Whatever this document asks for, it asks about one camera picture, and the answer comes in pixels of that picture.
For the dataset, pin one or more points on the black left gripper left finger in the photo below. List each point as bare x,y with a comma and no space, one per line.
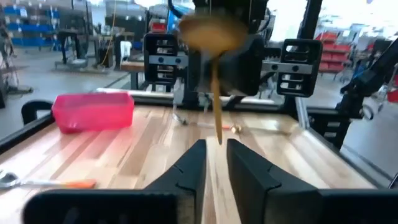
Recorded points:
124,208

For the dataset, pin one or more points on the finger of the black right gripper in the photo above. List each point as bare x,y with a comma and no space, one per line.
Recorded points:
161,40
306,49

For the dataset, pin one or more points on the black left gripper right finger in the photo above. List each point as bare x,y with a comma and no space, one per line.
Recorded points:
326,208

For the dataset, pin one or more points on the gold spoon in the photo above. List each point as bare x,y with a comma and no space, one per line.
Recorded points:
214,34
236,128

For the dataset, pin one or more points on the pink plastic bin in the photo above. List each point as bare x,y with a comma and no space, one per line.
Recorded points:
93,112

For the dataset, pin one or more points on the red storage bin shelf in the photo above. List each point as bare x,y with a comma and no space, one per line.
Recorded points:
158,26
334,53

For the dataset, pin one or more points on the blue lit monitor screen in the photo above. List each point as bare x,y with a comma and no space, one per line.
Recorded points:
175,18

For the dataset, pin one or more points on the white box device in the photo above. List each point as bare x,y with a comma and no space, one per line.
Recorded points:
126,49

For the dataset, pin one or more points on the wooden-top black workbench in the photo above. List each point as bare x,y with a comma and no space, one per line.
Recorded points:
132,66

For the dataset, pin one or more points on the blue storage bin shelf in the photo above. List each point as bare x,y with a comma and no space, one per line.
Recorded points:
31,28

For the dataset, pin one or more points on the black curved clamp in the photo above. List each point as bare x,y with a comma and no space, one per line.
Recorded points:
28,109

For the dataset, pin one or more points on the black aluminium table frame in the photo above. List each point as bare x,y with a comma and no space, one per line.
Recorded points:
149,100

